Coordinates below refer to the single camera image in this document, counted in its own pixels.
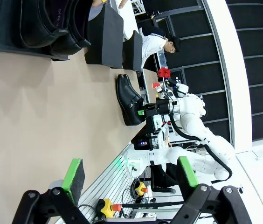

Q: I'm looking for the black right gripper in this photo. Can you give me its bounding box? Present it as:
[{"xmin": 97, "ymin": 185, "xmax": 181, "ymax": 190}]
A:
[{"xmin": 137, "ymin": 98, "xmax": 171, "ymax": 117}]

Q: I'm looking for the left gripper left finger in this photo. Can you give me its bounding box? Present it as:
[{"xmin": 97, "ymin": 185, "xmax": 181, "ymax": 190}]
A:
[{"xmin": 11, "ymin": 158, "xmax": 90, "ymax": 224}]

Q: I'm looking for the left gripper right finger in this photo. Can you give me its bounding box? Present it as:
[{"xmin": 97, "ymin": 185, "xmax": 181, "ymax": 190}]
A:
[{"xmin": 172, "ymin": 155, "xmax": 253, "ymax": 224}]

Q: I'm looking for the black leather loafer shoe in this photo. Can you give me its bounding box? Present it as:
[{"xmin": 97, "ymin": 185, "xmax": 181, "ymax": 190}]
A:
[
  {"xmin": 12, "ymin": 0, "xmax": 69, "ymax": 49},
  {"xmin": 49, "ymin": 0, "xmax": 92, "ymax": 56},
  {"xmin": 123, "ymin": 74, "xmax": 144, "ymax": 100},
  {"xmin": 116, "ymin": 74, "xmax": 145, "ymax": 127}
]

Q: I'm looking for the black metal shoe stand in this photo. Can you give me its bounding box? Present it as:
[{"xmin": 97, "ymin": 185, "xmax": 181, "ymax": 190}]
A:
[{"xmin": 0, "ymin": 0, "xmax": 93, "ymax": 62}]

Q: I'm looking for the person's left hand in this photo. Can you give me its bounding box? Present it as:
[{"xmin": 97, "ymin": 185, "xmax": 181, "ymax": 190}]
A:
[{"xmin": 118, "ymin": 0, "xmax": 130, "ymax": 10}]

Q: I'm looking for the person's right hand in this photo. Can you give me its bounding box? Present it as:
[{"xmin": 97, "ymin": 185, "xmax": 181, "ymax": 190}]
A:
[{"xmin": 91, "ymin": 0, "xmax": 107, "ymax": 8}]

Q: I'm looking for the black control box with lights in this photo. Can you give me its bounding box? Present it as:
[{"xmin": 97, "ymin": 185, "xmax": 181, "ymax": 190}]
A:
[{"xmin": 131, "ymin": 137, "xmax": 156, "ymax": 152}]

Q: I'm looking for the red bow decoration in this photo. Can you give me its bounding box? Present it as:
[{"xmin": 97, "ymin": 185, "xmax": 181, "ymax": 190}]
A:
[{"xmin": 157, "ymin": 67, "xmax": 171, "ymax": 79}]

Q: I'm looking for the yellow emergency stop button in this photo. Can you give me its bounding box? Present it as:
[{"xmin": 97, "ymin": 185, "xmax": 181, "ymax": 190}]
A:
[
  {"xmin": 99, "ymin": 198, "xmax": 123, "ymax": 217},
  {"xmin": 134, "ymin": 181, "xmax": 149, "ymax": 196}
]

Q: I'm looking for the dark grey box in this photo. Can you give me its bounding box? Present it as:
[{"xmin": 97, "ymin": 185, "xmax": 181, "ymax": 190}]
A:
[
  {"xmin": 121, "ymin": 29, "xmax": 144, "ymax": 72},
  {"xmin": 84, "ymin": 4, "xmax": 125, "ymax": 69}
]

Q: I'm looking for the man with glasses white shirt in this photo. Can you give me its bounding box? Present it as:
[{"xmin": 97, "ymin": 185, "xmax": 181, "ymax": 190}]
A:
[{"xmin": 138, "ymin": 25, "xmax": 182, "ymax": 71}]

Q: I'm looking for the white table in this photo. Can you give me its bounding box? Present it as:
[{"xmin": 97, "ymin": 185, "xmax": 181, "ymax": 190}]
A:
[{"xmin": 119, "ymin": 0, "xmax": 143, "ymax": 41}]

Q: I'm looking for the aluminium profile frame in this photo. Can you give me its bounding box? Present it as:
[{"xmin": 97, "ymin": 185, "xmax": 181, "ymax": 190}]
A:
[{"xmin": 75, "ymin": 141, "xmax": 144, "ymax": 224}]

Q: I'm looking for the black corrugated hose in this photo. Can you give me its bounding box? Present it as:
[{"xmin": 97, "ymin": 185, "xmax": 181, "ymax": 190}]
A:
[{"xmin": 168, "ymin": 113, "xmax": 234, "ymax": 184}]

